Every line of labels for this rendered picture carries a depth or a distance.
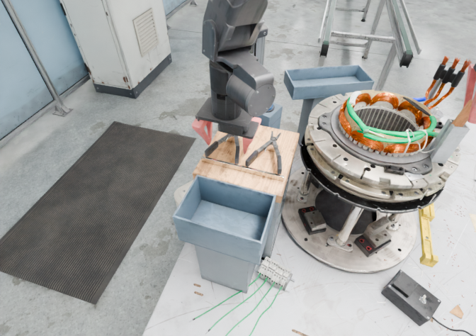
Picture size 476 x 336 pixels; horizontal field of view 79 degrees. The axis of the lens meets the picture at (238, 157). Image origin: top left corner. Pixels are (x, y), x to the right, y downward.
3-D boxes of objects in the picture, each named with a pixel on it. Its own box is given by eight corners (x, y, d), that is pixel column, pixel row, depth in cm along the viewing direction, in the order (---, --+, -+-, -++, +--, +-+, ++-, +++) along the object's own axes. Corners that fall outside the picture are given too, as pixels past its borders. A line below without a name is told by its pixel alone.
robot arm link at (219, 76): (229, 44, 50) (202, 53, 48) (254, 60, 46) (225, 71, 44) (229, 79, 55) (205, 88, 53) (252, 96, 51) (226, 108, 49)
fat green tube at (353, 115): (367, 138, 56) (370, 130, 54) (346, 135, 56) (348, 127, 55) (363, 97, 66) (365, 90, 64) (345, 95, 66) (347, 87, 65)
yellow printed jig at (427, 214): (435, 268, 74) (441, 262, 72) (419, 263, 75) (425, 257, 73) (430, 204, 89) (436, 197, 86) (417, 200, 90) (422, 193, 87)
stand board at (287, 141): (280, 203, 57) (282, 196, 55) (193, 180, 61) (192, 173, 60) (298, 140, 70) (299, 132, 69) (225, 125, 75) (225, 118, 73)
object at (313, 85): (337, 132, 113) (359, 64, 93) (348, 150, 106) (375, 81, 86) (276, 137, 111) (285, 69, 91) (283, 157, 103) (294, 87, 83)
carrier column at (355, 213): (344, 249, 76) (370, 201, 61) (334, 247, 76) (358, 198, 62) (344, 240, 78) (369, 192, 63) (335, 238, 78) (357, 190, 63)
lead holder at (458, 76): (457, 88, 59) (466, 73, 57) (435, 85, 60) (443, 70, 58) (452, 79, 62) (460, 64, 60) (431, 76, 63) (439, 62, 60)
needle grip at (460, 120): (460, 132, 53) (482, 104, 48) (452, 132, 52) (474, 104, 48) (455, 126, 54) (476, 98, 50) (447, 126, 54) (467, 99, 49)
